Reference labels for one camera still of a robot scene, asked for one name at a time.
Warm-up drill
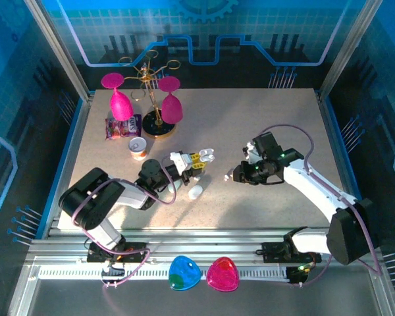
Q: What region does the white oval earbuds charging case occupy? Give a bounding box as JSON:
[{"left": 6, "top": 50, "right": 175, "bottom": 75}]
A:
[{"left": 188, "top": 184, "right": 203, "bottom": 201}]

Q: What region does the small tin can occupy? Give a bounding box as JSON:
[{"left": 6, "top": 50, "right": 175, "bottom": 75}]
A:
[{"left": 128, "top": 136, "right": 148, "bottom": 161}]

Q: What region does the gold wine glass rack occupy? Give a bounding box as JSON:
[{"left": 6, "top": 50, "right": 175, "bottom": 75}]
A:
[{"left": 117, "top": 49, "right": 182, "bottom": 140}]

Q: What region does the purple snack bag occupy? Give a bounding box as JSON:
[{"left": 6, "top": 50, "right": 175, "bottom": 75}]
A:
[{"left": 104, "top": 114, "right": 142, "bottom": 141}]

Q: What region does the pink wine glass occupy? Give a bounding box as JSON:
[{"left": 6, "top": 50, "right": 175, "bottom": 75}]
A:
[
  {"left": 157, "top": 76, "right": 184, "bottom": 125},
  {"left": 101, "top": 72, "right": 134, "bottom": 122}
]

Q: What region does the pink triangular plastic dish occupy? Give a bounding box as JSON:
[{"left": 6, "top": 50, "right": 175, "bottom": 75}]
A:
[{"left": 206, "top": 256, "right": 240, "bottom": 293}]

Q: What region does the blue triangular plastic dish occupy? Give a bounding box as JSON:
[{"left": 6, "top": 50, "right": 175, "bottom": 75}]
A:
[{"left": 169, "top": 255, "right": 201, "bottom": 292}]

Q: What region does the black electronics box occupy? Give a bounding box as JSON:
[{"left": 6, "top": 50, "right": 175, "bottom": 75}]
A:
[{"left": 286, "top": 265, "right": 312, "bottom": 284}]

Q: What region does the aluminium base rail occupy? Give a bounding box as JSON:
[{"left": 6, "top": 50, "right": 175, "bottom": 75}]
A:
[{"left": 28, "top": 226, "right": 382, "bottom": 267}]

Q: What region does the white slotted cable duct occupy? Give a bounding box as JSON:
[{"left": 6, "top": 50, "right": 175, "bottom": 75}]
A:
[{"left": 38, "top": 267, "right": 290, "bottom": 281}]

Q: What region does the aluminium frame post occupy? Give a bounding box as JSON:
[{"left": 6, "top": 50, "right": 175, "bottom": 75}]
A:
[
  {"left": 22, "top": 0, "right": 95, "bottom": 101},
  {"left": 317, "top": 0, "right": 384, "bottom": 101}
]

